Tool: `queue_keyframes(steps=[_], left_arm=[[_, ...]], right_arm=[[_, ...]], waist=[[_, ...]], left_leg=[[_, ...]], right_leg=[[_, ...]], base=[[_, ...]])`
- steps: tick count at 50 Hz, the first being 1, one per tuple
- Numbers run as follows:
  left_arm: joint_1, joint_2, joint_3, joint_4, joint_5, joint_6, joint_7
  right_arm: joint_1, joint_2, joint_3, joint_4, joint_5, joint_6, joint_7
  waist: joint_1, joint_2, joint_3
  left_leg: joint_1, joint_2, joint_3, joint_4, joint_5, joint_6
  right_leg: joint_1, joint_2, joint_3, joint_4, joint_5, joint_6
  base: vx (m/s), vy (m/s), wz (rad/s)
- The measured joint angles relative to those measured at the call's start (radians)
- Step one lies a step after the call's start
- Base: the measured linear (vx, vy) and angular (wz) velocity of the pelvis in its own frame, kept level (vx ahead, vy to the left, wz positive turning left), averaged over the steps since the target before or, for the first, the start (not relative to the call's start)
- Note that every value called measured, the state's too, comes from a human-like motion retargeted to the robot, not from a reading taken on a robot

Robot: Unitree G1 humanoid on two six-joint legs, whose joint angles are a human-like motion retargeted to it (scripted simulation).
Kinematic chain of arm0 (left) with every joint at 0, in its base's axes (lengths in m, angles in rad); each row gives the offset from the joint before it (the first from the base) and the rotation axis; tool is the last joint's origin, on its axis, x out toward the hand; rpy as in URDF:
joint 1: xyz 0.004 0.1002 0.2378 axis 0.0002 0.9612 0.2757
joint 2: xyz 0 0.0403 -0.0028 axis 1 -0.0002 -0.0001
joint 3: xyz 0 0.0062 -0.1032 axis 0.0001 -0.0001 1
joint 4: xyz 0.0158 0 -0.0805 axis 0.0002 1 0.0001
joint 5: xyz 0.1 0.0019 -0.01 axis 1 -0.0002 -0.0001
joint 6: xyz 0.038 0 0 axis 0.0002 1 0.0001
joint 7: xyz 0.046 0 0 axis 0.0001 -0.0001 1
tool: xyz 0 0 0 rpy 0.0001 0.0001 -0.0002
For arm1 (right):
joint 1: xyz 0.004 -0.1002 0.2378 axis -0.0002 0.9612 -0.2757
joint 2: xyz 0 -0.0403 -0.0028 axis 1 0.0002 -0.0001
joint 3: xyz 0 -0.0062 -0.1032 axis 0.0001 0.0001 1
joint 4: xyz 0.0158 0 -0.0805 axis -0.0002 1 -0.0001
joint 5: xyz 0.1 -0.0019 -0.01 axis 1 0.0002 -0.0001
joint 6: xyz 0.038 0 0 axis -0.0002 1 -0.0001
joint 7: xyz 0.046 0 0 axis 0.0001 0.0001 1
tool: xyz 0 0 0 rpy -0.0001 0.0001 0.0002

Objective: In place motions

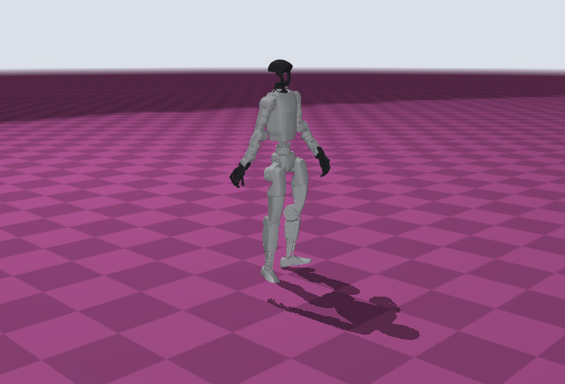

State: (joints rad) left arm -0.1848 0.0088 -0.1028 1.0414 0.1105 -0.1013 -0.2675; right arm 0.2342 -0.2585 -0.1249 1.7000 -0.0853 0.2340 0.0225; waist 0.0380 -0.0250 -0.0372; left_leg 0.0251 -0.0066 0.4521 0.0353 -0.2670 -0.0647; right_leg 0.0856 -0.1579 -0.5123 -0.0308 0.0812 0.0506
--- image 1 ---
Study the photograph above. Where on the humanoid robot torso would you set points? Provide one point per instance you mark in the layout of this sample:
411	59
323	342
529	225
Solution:
281	126

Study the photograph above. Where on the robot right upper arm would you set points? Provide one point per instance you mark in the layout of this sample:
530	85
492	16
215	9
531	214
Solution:
267	105

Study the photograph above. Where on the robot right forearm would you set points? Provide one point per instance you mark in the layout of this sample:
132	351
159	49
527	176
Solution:
253	148

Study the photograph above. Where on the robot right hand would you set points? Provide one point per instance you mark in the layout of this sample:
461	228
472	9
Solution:
239	173

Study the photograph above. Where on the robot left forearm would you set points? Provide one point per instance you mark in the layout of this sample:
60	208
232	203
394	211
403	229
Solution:
310	141

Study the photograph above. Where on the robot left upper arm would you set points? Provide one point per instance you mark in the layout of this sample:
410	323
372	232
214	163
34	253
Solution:
301	124

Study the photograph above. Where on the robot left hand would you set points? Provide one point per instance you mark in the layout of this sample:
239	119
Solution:
324	161

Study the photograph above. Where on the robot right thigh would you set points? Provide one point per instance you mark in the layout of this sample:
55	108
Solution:
276	192

